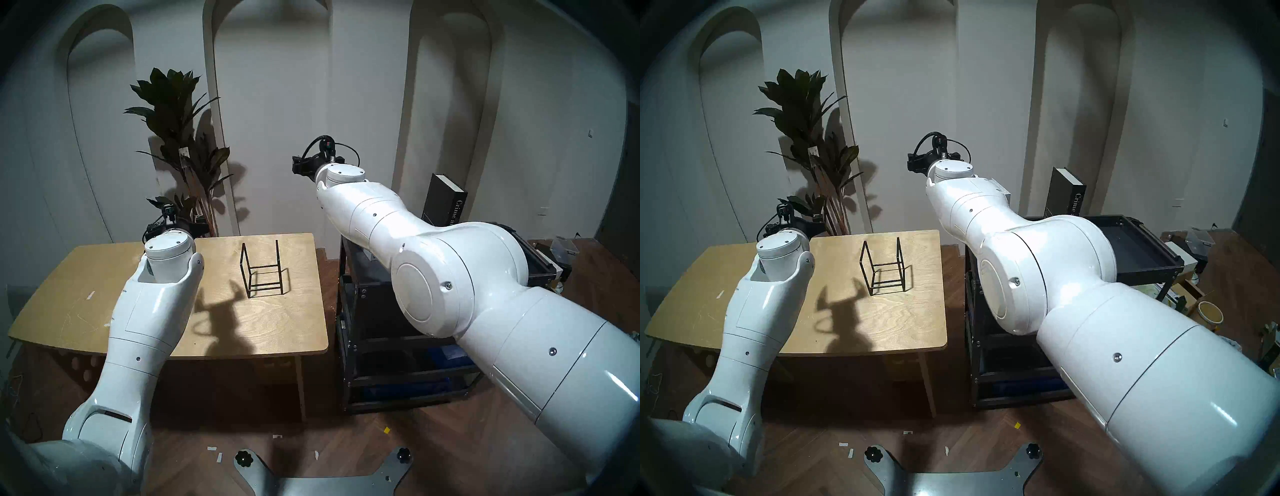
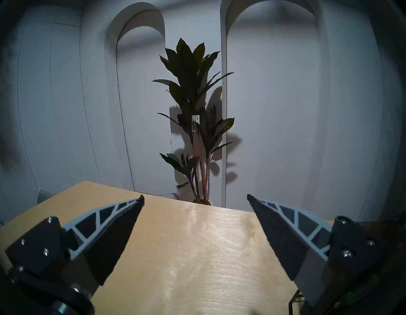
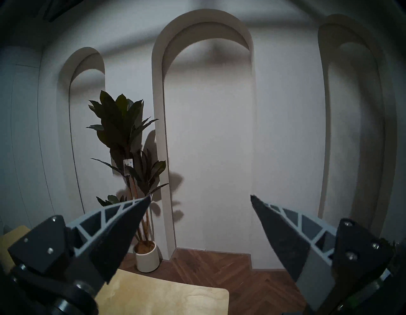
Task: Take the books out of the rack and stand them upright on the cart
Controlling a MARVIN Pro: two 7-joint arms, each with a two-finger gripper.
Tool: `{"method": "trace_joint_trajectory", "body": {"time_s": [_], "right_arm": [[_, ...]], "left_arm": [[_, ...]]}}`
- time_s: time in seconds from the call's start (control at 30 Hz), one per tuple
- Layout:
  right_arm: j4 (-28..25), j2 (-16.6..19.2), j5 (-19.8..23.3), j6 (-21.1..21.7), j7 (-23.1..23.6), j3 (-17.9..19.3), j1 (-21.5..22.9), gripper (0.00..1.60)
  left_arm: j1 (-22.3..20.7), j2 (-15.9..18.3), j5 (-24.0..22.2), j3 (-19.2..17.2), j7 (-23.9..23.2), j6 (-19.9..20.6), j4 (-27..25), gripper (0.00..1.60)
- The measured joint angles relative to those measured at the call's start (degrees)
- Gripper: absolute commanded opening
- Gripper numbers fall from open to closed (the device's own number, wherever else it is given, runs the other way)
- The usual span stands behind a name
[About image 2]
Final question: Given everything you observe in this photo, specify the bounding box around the light wooden table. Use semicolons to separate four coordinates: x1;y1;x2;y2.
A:
0;181;333;315

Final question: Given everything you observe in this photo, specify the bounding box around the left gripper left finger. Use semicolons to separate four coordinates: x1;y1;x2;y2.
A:
6;194;145;294

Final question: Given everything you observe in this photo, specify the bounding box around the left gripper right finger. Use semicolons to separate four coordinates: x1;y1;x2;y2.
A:
247;194;389;307

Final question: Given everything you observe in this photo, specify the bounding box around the grey chair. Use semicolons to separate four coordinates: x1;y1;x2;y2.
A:
36;188;55;204

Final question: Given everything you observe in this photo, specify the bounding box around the tall dark green plant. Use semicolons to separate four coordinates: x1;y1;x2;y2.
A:
152;38;235;204

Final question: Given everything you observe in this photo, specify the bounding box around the black wire book stand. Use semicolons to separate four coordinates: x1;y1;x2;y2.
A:
288;290;305;315

